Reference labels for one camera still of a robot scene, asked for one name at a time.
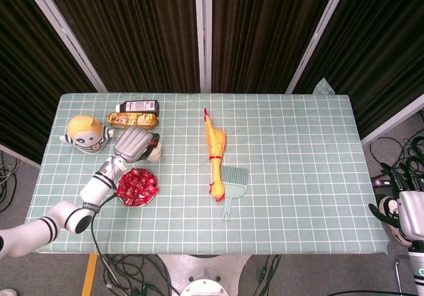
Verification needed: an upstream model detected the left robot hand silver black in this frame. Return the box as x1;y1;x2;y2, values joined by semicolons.
113;126;162;164

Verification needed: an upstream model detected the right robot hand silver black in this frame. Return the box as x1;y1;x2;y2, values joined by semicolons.
368;163;424;244

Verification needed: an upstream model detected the bowl of red candies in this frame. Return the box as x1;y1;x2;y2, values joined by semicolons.
117;167;160;208

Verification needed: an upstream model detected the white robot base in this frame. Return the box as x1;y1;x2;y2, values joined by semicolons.
158;254;249;296

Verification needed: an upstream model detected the white paper cup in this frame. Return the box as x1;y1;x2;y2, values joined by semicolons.
148;140;162;162

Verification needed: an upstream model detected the gold biscuit pack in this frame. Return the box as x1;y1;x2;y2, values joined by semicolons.
105;112;160;130

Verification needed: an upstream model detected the white and black sneaker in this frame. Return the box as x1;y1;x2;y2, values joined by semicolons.
378;195;413;248

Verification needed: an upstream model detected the dark bottle with label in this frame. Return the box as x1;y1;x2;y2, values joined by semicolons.
115;99;160;117

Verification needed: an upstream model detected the black power strip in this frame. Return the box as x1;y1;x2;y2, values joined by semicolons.
372;175;397;187

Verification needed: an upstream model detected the yellow plush toy striped shirt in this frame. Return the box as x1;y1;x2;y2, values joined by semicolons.
59;114;115;155

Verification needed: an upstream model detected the metal tube stand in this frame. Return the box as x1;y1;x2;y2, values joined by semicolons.
393;256;410;295

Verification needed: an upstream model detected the orange rubber chicken toy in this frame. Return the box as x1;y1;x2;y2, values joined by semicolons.
203;107;228;204

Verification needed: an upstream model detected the green hand brush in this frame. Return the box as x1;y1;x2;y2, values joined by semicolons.
220;165;250;186

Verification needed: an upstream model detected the dark curtain panel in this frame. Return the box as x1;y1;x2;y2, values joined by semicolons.
211;0;339;94
293;0;424;138
39;0;199;93
0;0;100;164

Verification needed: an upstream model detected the green checked tablecloth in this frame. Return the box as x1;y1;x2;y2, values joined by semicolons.
25;77;390;256

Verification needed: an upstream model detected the yellow floor tape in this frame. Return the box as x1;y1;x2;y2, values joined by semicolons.
81;254;99;296

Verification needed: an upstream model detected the black floor cable bundle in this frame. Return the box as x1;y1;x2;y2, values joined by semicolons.
369;109;424;184
97;254;180;296
0;150;24;213

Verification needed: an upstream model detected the white partition base rail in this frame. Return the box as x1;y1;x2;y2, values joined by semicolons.
360;93;424;146
0;142;42;168

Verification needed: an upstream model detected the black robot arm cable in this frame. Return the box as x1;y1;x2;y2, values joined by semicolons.
89;185;119;256

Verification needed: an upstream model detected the white partition post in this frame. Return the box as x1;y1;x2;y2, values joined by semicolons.
285;0;352;94
19;0;109;93
193;0;213;93

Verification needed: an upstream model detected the black cable with inline switch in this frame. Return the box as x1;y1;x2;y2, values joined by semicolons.
256;254;282;292

